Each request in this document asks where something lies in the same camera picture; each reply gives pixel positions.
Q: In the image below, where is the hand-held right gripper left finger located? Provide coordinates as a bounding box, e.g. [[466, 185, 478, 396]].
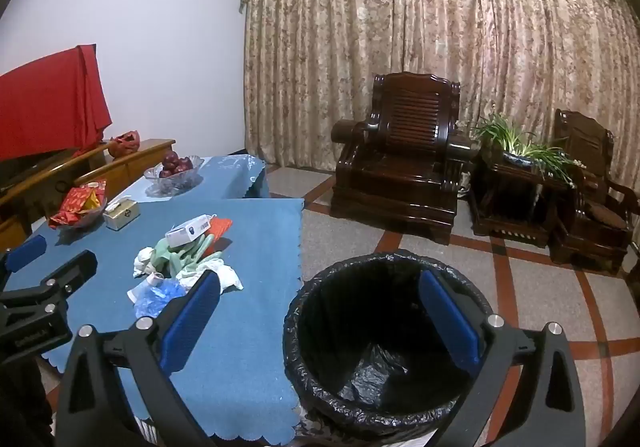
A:
[[54, 271, 223, 447]]

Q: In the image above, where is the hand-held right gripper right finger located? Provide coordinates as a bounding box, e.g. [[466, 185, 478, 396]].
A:
[[418, 270, 587, 447]]

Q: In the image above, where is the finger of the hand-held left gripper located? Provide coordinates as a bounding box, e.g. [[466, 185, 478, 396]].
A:
[[0, 234, 48, 284], [0, 249, 99, 317]]

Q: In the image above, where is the trash bin with black bag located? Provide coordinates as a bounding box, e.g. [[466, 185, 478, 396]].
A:
[[282, 251, 508, 438]]

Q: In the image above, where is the blue plastic bag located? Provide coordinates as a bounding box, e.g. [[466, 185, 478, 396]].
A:
[[132, 277, 188, 319]]

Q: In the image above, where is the glass candy dish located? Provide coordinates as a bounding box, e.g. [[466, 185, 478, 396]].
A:
[[50, 207, 107, 231]]

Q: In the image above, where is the crumpled white tissue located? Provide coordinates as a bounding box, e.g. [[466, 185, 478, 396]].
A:
[[132, 247, 160, 278], [177, 259, 244, 292]]

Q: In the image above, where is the pile of red candy packets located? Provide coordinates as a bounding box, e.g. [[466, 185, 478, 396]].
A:
[[47, 180, 108, 228]]

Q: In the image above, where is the blue scalloped tablecloth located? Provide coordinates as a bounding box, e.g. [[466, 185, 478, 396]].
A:
[[0, 197, 305, 445]]

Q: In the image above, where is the beige tissue box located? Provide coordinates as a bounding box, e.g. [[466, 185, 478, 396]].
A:
[[102, 197, 142, 231]]

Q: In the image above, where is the small white box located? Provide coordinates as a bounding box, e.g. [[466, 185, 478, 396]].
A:
[[165, 214, 213, 248]]

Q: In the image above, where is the glass fruit bowl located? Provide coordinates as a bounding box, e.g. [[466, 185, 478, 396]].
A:
[[144, 154, 205, 197]]

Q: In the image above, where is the red ornament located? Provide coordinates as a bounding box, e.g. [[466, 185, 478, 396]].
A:
[[109, 130, 141, 159]]

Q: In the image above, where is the dark wooden side table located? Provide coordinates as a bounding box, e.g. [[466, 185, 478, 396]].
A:
[[470, 147, 576, 248]]

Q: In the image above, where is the light blue tablecloth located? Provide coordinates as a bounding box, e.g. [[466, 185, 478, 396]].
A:
[[112, 154, 271, 203]]

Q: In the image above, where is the dark wooden armchair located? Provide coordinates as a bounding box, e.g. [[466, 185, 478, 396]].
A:
[[550, 108, 640, 275], [330, 72, 476, 244]]

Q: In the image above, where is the red cloth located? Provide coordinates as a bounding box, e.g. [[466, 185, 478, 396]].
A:
[[0, 44, 113, 163]]

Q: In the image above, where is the potted green plant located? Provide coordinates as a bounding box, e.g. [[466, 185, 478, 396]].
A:
[[472, 113, 586, 188]]

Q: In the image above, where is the beige patterned curtain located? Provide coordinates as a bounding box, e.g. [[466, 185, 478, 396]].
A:
[[239, 0, 640, 208]]

